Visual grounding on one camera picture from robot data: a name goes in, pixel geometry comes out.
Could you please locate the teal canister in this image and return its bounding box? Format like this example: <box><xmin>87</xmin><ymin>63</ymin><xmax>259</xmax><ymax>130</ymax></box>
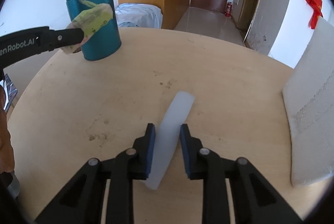
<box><xmin>64</xmin><ymin>0</ymin><xmax>122</xmax><ymax>61</ymax></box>

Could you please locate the light blue bedding bundle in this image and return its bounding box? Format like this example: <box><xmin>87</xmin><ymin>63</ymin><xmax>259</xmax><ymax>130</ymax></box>
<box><xmin>115</xmin><ymin>3</ymin><xmax>163</xmax><ymax>29</ymax></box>

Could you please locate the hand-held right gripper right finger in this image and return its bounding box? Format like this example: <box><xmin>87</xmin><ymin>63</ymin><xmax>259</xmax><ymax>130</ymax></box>
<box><xmin>180</xmin><ymin>123</ymin><xmax>304</xmax><ymax>224</ymax></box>

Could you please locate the white foam box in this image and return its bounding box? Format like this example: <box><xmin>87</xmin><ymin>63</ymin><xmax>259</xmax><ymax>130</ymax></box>
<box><xmin>282</xmin><ymin>16</ymin><xmax>334</xmax><ymax>186</ymax></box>

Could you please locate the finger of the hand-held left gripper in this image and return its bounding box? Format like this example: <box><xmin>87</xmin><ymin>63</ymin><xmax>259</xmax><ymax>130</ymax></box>
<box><xmin>35</xmin><ymin>27</ymin><xmax>85</xmax><ymax>53</ymax></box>

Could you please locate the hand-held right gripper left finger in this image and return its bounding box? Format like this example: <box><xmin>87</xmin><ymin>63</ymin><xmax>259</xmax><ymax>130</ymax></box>
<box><xmin>35</xmin><ymin>123</ymin><xmax>156</xmax><ymax>224</ymax></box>

